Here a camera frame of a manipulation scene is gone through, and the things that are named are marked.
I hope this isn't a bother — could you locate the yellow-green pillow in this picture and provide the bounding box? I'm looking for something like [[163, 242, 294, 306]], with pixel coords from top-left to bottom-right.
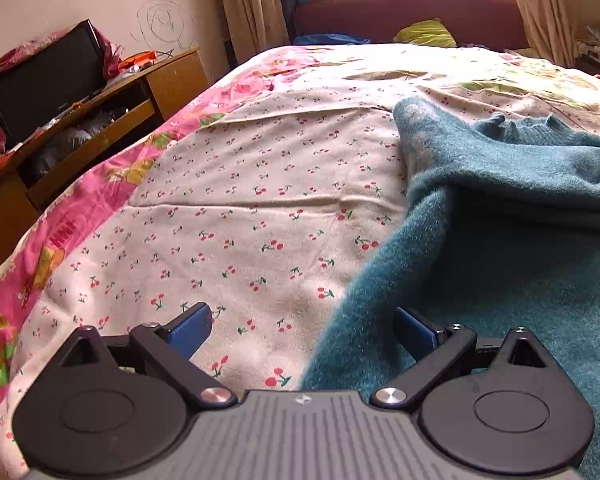
[[392, 18, 458, 49]]

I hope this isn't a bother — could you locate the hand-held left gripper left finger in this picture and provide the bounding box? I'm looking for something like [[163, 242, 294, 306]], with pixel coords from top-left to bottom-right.
[[60, 302, 238, 408]]

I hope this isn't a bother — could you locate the wooden tv cabinet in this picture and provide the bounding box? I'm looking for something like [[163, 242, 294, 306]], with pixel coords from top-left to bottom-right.
[[0, 47, 211, 286]]

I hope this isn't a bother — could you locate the grey cloth bundle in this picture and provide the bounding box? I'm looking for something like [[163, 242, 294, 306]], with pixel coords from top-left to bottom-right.
[[32, 110, 121, 178]]

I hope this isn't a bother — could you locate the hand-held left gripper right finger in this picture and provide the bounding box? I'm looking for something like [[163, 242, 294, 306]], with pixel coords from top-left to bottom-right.
[[371, 306, 547, 408]]

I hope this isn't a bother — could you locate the beige curtain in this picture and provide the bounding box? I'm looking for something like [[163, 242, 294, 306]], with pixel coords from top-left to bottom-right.
[[502, 0, 579, 68], [214, 0, 292, 67]]

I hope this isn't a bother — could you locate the black television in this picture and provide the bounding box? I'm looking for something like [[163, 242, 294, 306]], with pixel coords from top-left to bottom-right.
[[0, 19, 108, 152]]

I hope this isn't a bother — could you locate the blue crumpled cloth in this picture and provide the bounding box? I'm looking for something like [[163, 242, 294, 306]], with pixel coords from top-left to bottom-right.
[[292, 33, 372, 46]]

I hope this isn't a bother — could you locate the teal fuzzy sweater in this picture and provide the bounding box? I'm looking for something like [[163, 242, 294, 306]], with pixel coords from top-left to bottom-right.
[[299, 97, 600, 480]]

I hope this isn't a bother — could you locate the maroon padded headboard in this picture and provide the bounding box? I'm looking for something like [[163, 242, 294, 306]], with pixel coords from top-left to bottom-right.
[[292, 0, 528, 52]]

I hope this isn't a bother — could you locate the orange plastic item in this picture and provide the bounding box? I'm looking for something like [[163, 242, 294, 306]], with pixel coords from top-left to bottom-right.
[[117, 50, 159, 74]]

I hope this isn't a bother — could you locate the cherry print pink bedsheet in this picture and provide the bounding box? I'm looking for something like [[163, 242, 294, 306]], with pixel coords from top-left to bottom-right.
[[0, 42, 600, 480]]

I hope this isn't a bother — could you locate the cluttered bedside table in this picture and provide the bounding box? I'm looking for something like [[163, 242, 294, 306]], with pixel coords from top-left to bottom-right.
[[575, 25, 600, 81]]

